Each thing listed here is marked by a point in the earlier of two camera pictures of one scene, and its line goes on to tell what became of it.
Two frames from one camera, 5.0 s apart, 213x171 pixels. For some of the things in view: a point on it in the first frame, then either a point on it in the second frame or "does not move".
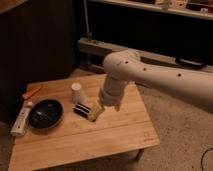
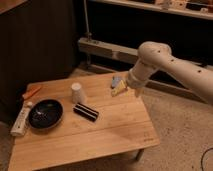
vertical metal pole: x=88 y=33 does not move
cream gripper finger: x=117 y=107 -> x=138 y=91
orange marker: x=26 y=94 does not move
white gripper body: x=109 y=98 -> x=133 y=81
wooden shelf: x=199 y=9 does not move
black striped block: x=82 y=110 does not move
